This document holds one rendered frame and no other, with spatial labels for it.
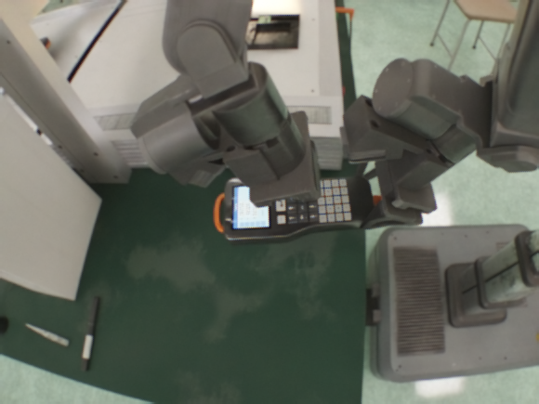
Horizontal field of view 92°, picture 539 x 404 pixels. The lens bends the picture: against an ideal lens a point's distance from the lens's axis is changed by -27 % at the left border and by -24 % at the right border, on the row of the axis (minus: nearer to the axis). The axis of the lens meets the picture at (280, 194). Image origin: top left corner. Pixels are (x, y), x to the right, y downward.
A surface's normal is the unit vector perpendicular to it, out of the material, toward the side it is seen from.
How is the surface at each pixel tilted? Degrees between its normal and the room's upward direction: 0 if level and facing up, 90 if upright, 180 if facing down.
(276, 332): 0
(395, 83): 60
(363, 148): 90
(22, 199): 90
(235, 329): 0
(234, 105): 15
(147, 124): 73
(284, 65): 0
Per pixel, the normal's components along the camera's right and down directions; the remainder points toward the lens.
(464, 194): -0.08, -0.48
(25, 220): 0.99, 0.03
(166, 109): 0.11, 0.69
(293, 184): -0.33, -0.45
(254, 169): 0.04, 0.87
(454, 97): 0.29, -0.02
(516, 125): -0.27, 0.96
